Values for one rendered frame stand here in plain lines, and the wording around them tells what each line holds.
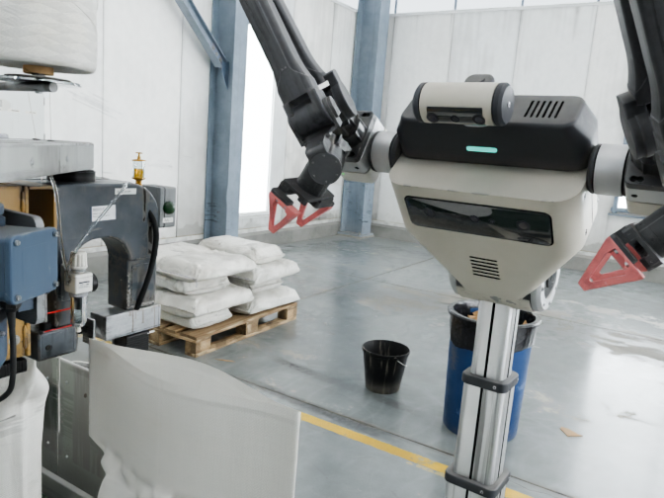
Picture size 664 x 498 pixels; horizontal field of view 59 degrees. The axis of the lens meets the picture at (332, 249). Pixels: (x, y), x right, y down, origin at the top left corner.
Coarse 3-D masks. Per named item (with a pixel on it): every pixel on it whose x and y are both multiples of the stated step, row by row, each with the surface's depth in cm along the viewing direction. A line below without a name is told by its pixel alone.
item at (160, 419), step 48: (96, 384) 112; (144, 384) 98; (192, 384) 106; (240, 384) 97; (96, 432) 114; (144, 432) 100; (192, 432) 95; (240, 432) 92; (288, 432) 89; (144, 480) 101; (192, 480) 96; (240, 480) 94; (288, 480) 90
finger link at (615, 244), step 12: (612, 240) 76; (624, 240) 77; (636, 240) 76; (600, 252) 77; (612, 252) 77; (624, 252) 75; (624, 264) 75; (588, 276) 79; (624, 276) 76; (636, 276) 75; (588, 288) 79
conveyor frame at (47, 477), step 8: (48, 472) 174; (48, 480) 173; (56, 480) 171; (64, 480) 171; (48, 488) 173; (56, 488) 171; (64, 488) 169; (72, 488) 168; (48, 496) 174; (56, 496) 172; (64, 496) 169; (72, 496) 167; (80, 496) 165; (88, 496) 165
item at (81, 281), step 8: (80, 256) 107; (72, 264) 107; (80, 264) 107; (72, 272) 108; (80, 272) 108; (88, 272) 109; (72, 280) 106; (80, 280) 107; (88, 280) 108; (64, 288) 108; (72, 288) 107; (80, 288) 107; (88, 288) 109; (64, 296) 109; (72, 296) 107; (80, 296) 108; (80, 328) 110
